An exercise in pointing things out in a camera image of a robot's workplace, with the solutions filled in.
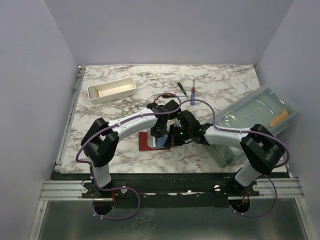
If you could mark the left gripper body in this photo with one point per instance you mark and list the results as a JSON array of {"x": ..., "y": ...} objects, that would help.
[{"x": 158, "y": 131}]

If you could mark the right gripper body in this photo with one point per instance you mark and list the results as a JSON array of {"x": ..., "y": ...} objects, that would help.
[{"x": 181, "y": 135}]

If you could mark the red card holder wallet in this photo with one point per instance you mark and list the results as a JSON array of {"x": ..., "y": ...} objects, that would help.
[{"x": 146, "y": 142}]

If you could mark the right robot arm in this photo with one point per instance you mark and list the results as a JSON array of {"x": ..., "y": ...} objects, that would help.
[{"x": 262, "y": 150}]

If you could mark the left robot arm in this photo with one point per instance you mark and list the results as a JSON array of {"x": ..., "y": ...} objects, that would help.
[{"x": 100, "y": 142}]

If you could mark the yellow black screwdriver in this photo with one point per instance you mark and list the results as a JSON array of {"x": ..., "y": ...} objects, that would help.
[{"x": 168, "y": 95}]

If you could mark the blue red screwdriver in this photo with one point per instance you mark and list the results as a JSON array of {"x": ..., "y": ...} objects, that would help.
[{"x": 193, "y": 93}]

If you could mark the green black screwdriver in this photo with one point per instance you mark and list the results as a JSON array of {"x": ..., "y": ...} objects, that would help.
[{"x": 182, "y": 89}]

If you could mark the white rectangular tray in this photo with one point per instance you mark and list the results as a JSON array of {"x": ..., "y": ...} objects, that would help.
[{"x": 110, "y": 91}]

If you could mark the clear plastic storage box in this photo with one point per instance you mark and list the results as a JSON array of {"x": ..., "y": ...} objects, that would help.
[{"x": 258, "y": 107}]

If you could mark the orange item in box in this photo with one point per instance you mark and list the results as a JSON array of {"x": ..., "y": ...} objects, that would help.
[{"x": 278, "y": 119}]

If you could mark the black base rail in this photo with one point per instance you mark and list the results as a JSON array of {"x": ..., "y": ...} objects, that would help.
[{"x": 167, "y": 190}]

